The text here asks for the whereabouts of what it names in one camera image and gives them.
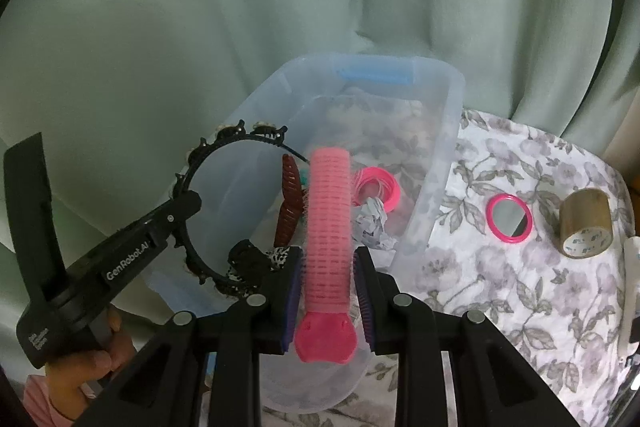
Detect pink coil hair ties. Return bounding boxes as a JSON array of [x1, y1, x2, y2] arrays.
[[352, 167, 401, 210]]

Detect brown packing tape roll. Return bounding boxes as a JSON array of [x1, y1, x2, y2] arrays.
[[559, 188, 612, 260]]

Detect person's left hand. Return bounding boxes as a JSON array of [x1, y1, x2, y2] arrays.
[[47, 309, 136, 420]]

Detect black flower headband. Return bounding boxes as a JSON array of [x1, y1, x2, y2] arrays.
[[172, 121, 291, 298]]

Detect black toy car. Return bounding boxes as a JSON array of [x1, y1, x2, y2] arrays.
[[230, 239, 273, 280]]

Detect pale green curtain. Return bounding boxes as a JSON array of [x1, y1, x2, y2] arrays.
[[0, 0, 640, 358]]

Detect floral printed blanket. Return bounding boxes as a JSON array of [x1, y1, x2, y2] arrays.
[[260, 107, 636, 427]]

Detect leopard print scrunchie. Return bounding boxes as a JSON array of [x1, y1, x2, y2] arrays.
[[270, 247, 297, 274]]

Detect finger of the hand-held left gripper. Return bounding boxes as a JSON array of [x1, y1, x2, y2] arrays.
[[4, 133, 66, 303], [52, 191, 203, 303]]

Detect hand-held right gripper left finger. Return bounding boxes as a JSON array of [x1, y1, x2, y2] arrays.
[[102, 249, 303, 427]]

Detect person's left forearm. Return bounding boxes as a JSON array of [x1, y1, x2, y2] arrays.
[[22, 374, 76, 427]]

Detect brown hair claw clip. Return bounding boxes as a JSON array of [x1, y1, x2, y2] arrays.
[[274, 154, 306, 248]]

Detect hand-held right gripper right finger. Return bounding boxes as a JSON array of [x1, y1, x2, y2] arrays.
[[355, 249, 551, 427]]

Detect white paper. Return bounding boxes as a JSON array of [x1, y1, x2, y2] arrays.
[[357, 199, 398, 250]]

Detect clear plastic container blue handles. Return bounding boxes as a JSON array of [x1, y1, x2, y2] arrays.
[[142, 53, 463, 418]]

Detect pink hair roller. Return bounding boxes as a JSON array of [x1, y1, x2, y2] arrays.
[[294, 148, 358, 365]]

